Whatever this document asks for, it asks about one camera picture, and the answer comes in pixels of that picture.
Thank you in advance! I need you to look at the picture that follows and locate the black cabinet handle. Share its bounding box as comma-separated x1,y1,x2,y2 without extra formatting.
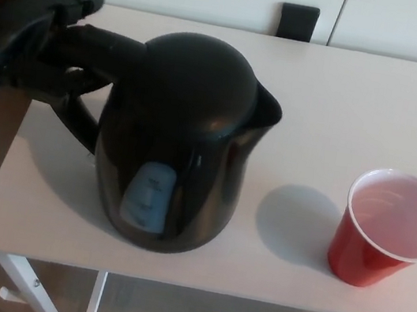
276,1,322,44

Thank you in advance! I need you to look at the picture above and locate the red plastic cup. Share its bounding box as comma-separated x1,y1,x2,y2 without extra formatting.
322,160,417,298

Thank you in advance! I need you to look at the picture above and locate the black electric kettle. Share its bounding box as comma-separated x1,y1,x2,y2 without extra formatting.
14,8,294,270

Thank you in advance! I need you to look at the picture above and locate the white floor doorstop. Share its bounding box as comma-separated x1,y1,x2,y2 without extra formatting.
0,284,28,305

